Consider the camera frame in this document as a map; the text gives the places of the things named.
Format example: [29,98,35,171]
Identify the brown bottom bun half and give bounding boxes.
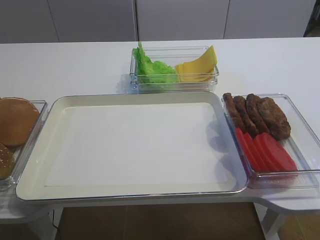
[0,97,40,147]

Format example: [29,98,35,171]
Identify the green lettuce leaf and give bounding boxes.
[133,41,178,84]

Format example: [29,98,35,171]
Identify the yellow cheese slices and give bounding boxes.
[175,45,218,83]

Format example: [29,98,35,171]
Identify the large white serving tray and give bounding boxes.
[16,92,248,202]

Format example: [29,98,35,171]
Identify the clear bin with greens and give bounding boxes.
[129,46,219,94]

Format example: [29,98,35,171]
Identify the leftmost brown meat patty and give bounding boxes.
[222,92,247,134]

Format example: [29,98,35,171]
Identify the brown meat patty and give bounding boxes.
[246,93,270,134]
[233,95,259,139]
[257,97,291,141]
[222,92,247,134]

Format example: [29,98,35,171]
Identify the red tomato slice leftmost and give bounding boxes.
[235,128,254,170]

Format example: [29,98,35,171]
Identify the red tomato slice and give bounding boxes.
[243,132,269,173]
[235,128,254,170]
[259,132,298,172]
[253,135,279,172]

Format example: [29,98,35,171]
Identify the red tomato slice front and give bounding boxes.
[259,132,298,172]

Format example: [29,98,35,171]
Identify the front brown meat patty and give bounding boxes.
[257,97,291,141]

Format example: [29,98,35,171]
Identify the clear bin with meat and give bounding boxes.
[222,94,320,189]

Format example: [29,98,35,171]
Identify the white table leg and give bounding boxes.
[260,208,288,240]

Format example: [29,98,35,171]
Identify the sesame top bun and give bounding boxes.
[0,143,15,180]

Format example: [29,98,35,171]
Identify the clear bin with buns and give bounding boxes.
[0,100,48,199]

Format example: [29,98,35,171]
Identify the black cable under table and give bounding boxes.
[51,210,60,230]

